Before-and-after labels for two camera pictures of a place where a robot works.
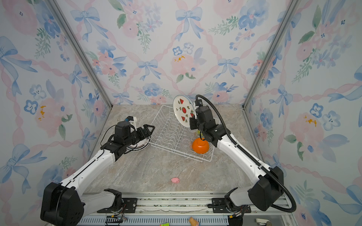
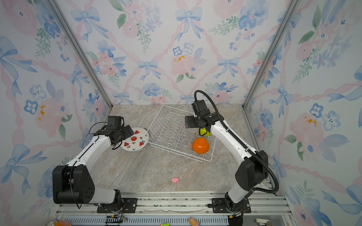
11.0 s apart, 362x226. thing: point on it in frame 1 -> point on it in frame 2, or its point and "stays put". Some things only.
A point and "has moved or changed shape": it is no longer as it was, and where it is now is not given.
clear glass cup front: (186, 142) stays put
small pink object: (175, 180) stays put
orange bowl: (201, 146) stays put
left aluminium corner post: (79, 50) stays put
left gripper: (142, 133) -> (127, 133)
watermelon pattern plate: (184, 108) has moved or changed shape
